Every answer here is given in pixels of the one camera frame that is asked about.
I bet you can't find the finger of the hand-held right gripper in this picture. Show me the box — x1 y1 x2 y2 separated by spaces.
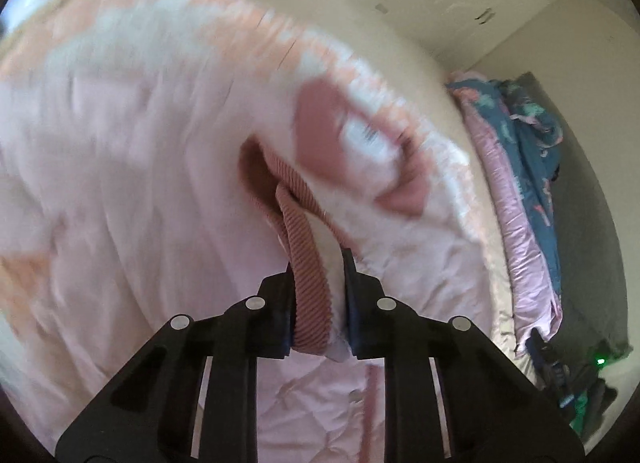
526 327 557 369

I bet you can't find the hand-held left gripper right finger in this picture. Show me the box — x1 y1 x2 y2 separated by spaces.
341 245 586 463

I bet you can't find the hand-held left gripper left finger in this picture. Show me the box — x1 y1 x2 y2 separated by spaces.
55 263 293 463

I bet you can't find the light pink quilted jacket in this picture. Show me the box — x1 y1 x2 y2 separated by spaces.
0 70 498 463

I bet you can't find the pink satin quilt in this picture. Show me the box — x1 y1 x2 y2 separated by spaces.
452 88 565 355

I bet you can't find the grey padded headboard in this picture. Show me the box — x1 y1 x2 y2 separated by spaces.
515 70 632 359

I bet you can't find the bed with beige bedspread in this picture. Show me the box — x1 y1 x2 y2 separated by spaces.
65 0 518 359

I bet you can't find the peach bear print blanket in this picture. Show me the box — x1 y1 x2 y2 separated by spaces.
0 0 473 224

